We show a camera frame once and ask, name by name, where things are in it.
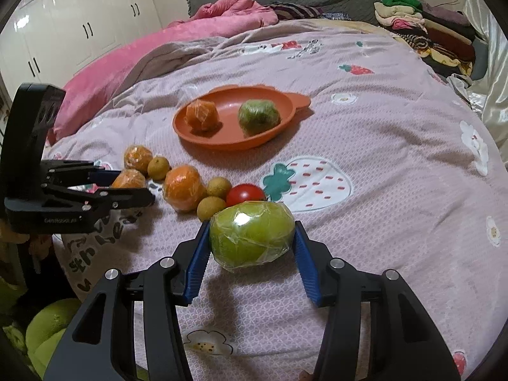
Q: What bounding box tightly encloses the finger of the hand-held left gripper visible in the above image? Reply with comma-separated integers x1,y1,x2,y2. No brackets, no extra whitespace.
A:
42,160,122,187
43,184,156,210

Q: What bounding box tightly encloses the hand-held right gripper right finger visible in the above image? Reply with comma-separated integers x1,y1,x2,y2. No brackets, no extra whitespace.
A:
293,220,463,381

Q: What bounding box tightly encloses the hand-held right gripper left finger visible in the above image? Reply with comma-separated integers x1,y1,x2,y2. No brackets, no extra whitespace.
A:
43,220,211,381

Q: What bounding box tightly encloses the large orange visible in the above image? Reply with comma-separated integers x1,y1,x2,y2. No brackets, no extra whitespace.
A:
163,165,207,212

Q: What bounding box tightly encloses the brown longan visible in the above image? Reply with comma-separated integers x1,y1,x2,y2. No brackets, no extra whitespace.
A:
206,177,233,199
148,156,171,180
197,196,225,222

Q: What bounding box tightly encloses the light green apple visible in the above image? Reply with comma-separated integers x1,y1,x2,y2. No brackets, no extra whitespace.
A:
209,202,296,273

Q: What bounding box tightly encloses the red tomato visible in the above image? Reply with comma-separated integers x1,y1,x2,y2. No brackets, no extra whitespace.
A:
226,183,266,208

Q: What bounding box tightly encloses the orange eared plate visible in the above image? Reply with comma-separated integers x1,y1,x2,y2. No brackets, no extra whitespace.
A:
172,86,311,151

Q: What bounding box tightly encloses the peeled wrapped orange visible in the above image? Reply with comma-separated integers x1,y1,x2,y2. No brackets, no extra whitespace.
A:
186,100,221,133

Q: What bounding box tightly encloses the pink blanket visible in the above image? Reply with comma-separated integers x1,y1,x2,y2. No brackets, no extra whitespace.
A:
48,0,278,141

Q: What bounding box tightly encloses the white wardrobe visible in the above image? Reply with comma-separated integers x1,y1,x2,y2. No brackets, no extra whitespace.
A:
0,0,163,100

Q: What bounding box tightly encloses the pink strawberry print quilt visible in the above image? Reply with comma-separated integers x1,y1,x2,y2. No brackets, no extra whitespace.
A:
40,20,505,381

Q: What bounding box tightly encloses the green pomelo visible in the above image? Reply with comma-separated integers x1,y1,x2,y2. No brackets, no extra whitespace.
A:
26,297,82,354
30,327,68,379

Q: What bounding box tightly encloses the mottled green wrapped apple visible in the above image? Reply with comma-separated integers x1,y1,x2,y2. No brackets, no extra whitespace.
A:
238,99,281,136

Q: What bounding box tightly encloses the dark striped cloth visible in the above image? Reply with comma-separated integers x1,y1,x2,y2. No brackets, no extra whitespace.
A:
264,3,324,20

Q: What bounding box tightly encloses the yellow bedsheet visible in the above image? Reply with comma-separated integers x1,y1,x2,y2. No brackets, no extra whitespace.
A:
317,18,393,36

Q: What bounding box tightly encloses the stack of folded clothes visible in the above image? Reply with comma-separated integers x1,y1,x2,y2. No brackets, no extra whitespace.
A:
374,0,487,78

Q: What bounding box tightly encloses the cream satin curtain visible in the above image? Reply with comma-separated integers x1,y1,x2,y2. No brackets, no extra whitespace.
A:
448,0,508,147

